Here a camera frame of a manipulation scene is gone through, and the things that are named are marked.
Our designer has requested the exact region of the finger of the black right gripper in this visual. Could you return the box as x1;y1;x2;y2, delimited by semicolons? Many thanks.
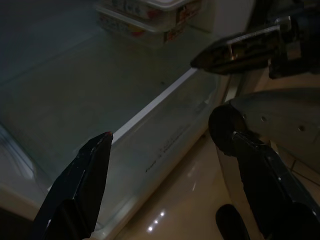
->
199;26;280;60
191;53;272;75

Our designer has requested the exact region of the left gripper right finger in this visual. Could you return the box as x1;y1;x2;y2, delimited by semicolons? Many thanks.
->
231;131;320;240

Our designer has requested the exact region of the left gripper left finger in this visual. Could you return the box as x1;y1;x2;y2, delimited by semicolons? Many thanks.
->
32;131;114;240

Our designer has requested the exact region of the white lidded plastic container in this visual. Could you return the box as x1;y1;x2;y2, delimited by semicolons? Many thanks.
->
95;4;187;45

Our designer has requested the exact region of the glass fridge shelf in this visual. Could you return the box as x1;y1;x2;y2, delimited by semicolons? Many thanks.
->
0;22;201;141

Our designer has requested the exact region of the black robot foot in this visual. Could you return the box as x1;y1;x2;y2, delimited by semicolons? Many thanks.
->
215;203;251;240

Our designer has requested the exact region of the clear labelled food container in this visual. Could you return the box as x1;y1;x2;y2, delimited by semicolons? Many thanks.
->
143;0;204;29

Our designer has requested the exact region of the silver robot leg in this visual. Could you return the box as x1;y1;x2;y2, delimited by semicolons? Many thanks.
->
208;88;320;181

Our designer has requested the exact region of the clear crisper drawer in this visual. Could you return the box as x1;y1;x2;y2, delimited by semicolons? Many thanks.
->
44;72;222;235

